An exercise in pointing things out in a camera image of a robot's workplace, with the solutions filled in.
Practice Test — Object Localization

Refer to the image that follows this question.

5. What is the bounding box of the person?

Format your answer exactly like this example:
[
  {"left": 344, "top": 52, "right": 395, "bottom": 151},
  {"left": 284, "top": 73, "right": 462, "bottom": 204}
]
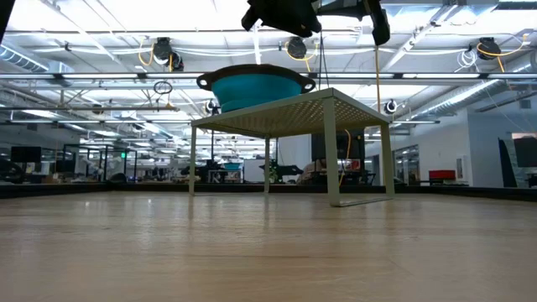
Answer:
[{"left": 296, "top": 159, "right": 329, "bottom": 186}]

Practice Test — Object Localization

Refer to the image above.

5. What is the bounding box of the red box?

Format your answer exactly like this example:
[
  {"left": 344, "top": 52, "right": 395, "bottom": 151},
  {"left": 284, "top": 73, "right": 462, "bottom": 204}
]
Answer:
[{"left": 428, "top": 169, "right": 457, "bottom": 182}]

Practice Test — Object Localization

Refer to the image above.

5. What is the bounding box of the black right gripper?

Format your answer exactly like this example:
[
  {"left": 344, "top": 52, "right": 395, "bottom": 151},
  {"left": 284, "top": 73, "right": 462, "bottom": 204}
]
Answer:
[{"left": 240, "top": 0, "right": 324, "bottom": 39}]

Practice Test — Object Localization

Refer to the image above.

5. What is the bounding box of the silver ventilation duct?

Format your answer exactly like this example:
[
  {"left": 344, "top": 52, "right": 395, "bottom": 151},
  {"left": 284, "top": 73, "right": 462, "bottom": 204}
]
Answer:
[
  {"left": 0, "top": 44, "right": 76, "bottom": 88},
  {"left": 413, "top": 52, "right": 537, "bottom": 122}
]

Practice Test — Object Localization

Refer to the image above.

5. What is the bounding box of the black cabinet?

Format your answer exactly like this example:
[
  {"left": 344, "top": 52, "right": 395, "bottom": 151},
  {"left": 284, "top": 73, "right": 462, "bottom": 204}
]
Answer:
[{"left": 310, "top": 128, "right": 366, "bottom": 186}]

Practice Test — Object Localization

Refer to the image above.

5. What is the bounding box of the black monitor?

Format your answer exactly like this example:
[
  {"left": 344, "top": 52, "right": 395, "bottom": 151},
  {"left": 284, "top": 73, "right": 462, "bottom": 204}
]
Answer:
[{"left": 10, "top": 146, "right": 43, "bottom": 164}]

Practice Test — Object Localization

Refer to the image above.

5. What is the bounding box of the blue grey collapsible colander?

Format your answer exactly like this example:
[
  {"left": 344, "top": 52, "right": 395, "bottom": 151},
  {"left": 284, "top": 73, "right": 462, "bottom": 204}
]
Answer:
[{"left": 196, "top": 63, "right": 316, "bottom": 114}]

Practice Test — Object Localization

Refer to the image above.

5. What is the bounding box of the pale green perforated metal rack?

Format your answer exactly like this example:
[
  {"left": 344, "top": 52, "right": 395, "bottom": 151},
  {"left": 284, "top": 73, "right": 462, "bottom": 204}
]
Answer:
[{"left": 189, "top": 86, "right": 396, "bottom": 209}]

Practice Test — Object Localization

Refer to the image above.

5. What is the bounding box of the black aluminium frame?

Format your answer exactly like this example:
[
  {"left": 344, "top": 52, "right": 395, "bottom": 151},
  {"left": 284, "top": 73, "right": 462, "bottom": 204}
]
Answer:
[{"left": 0, "top": 182, "right": 537, "bottom": 202}]

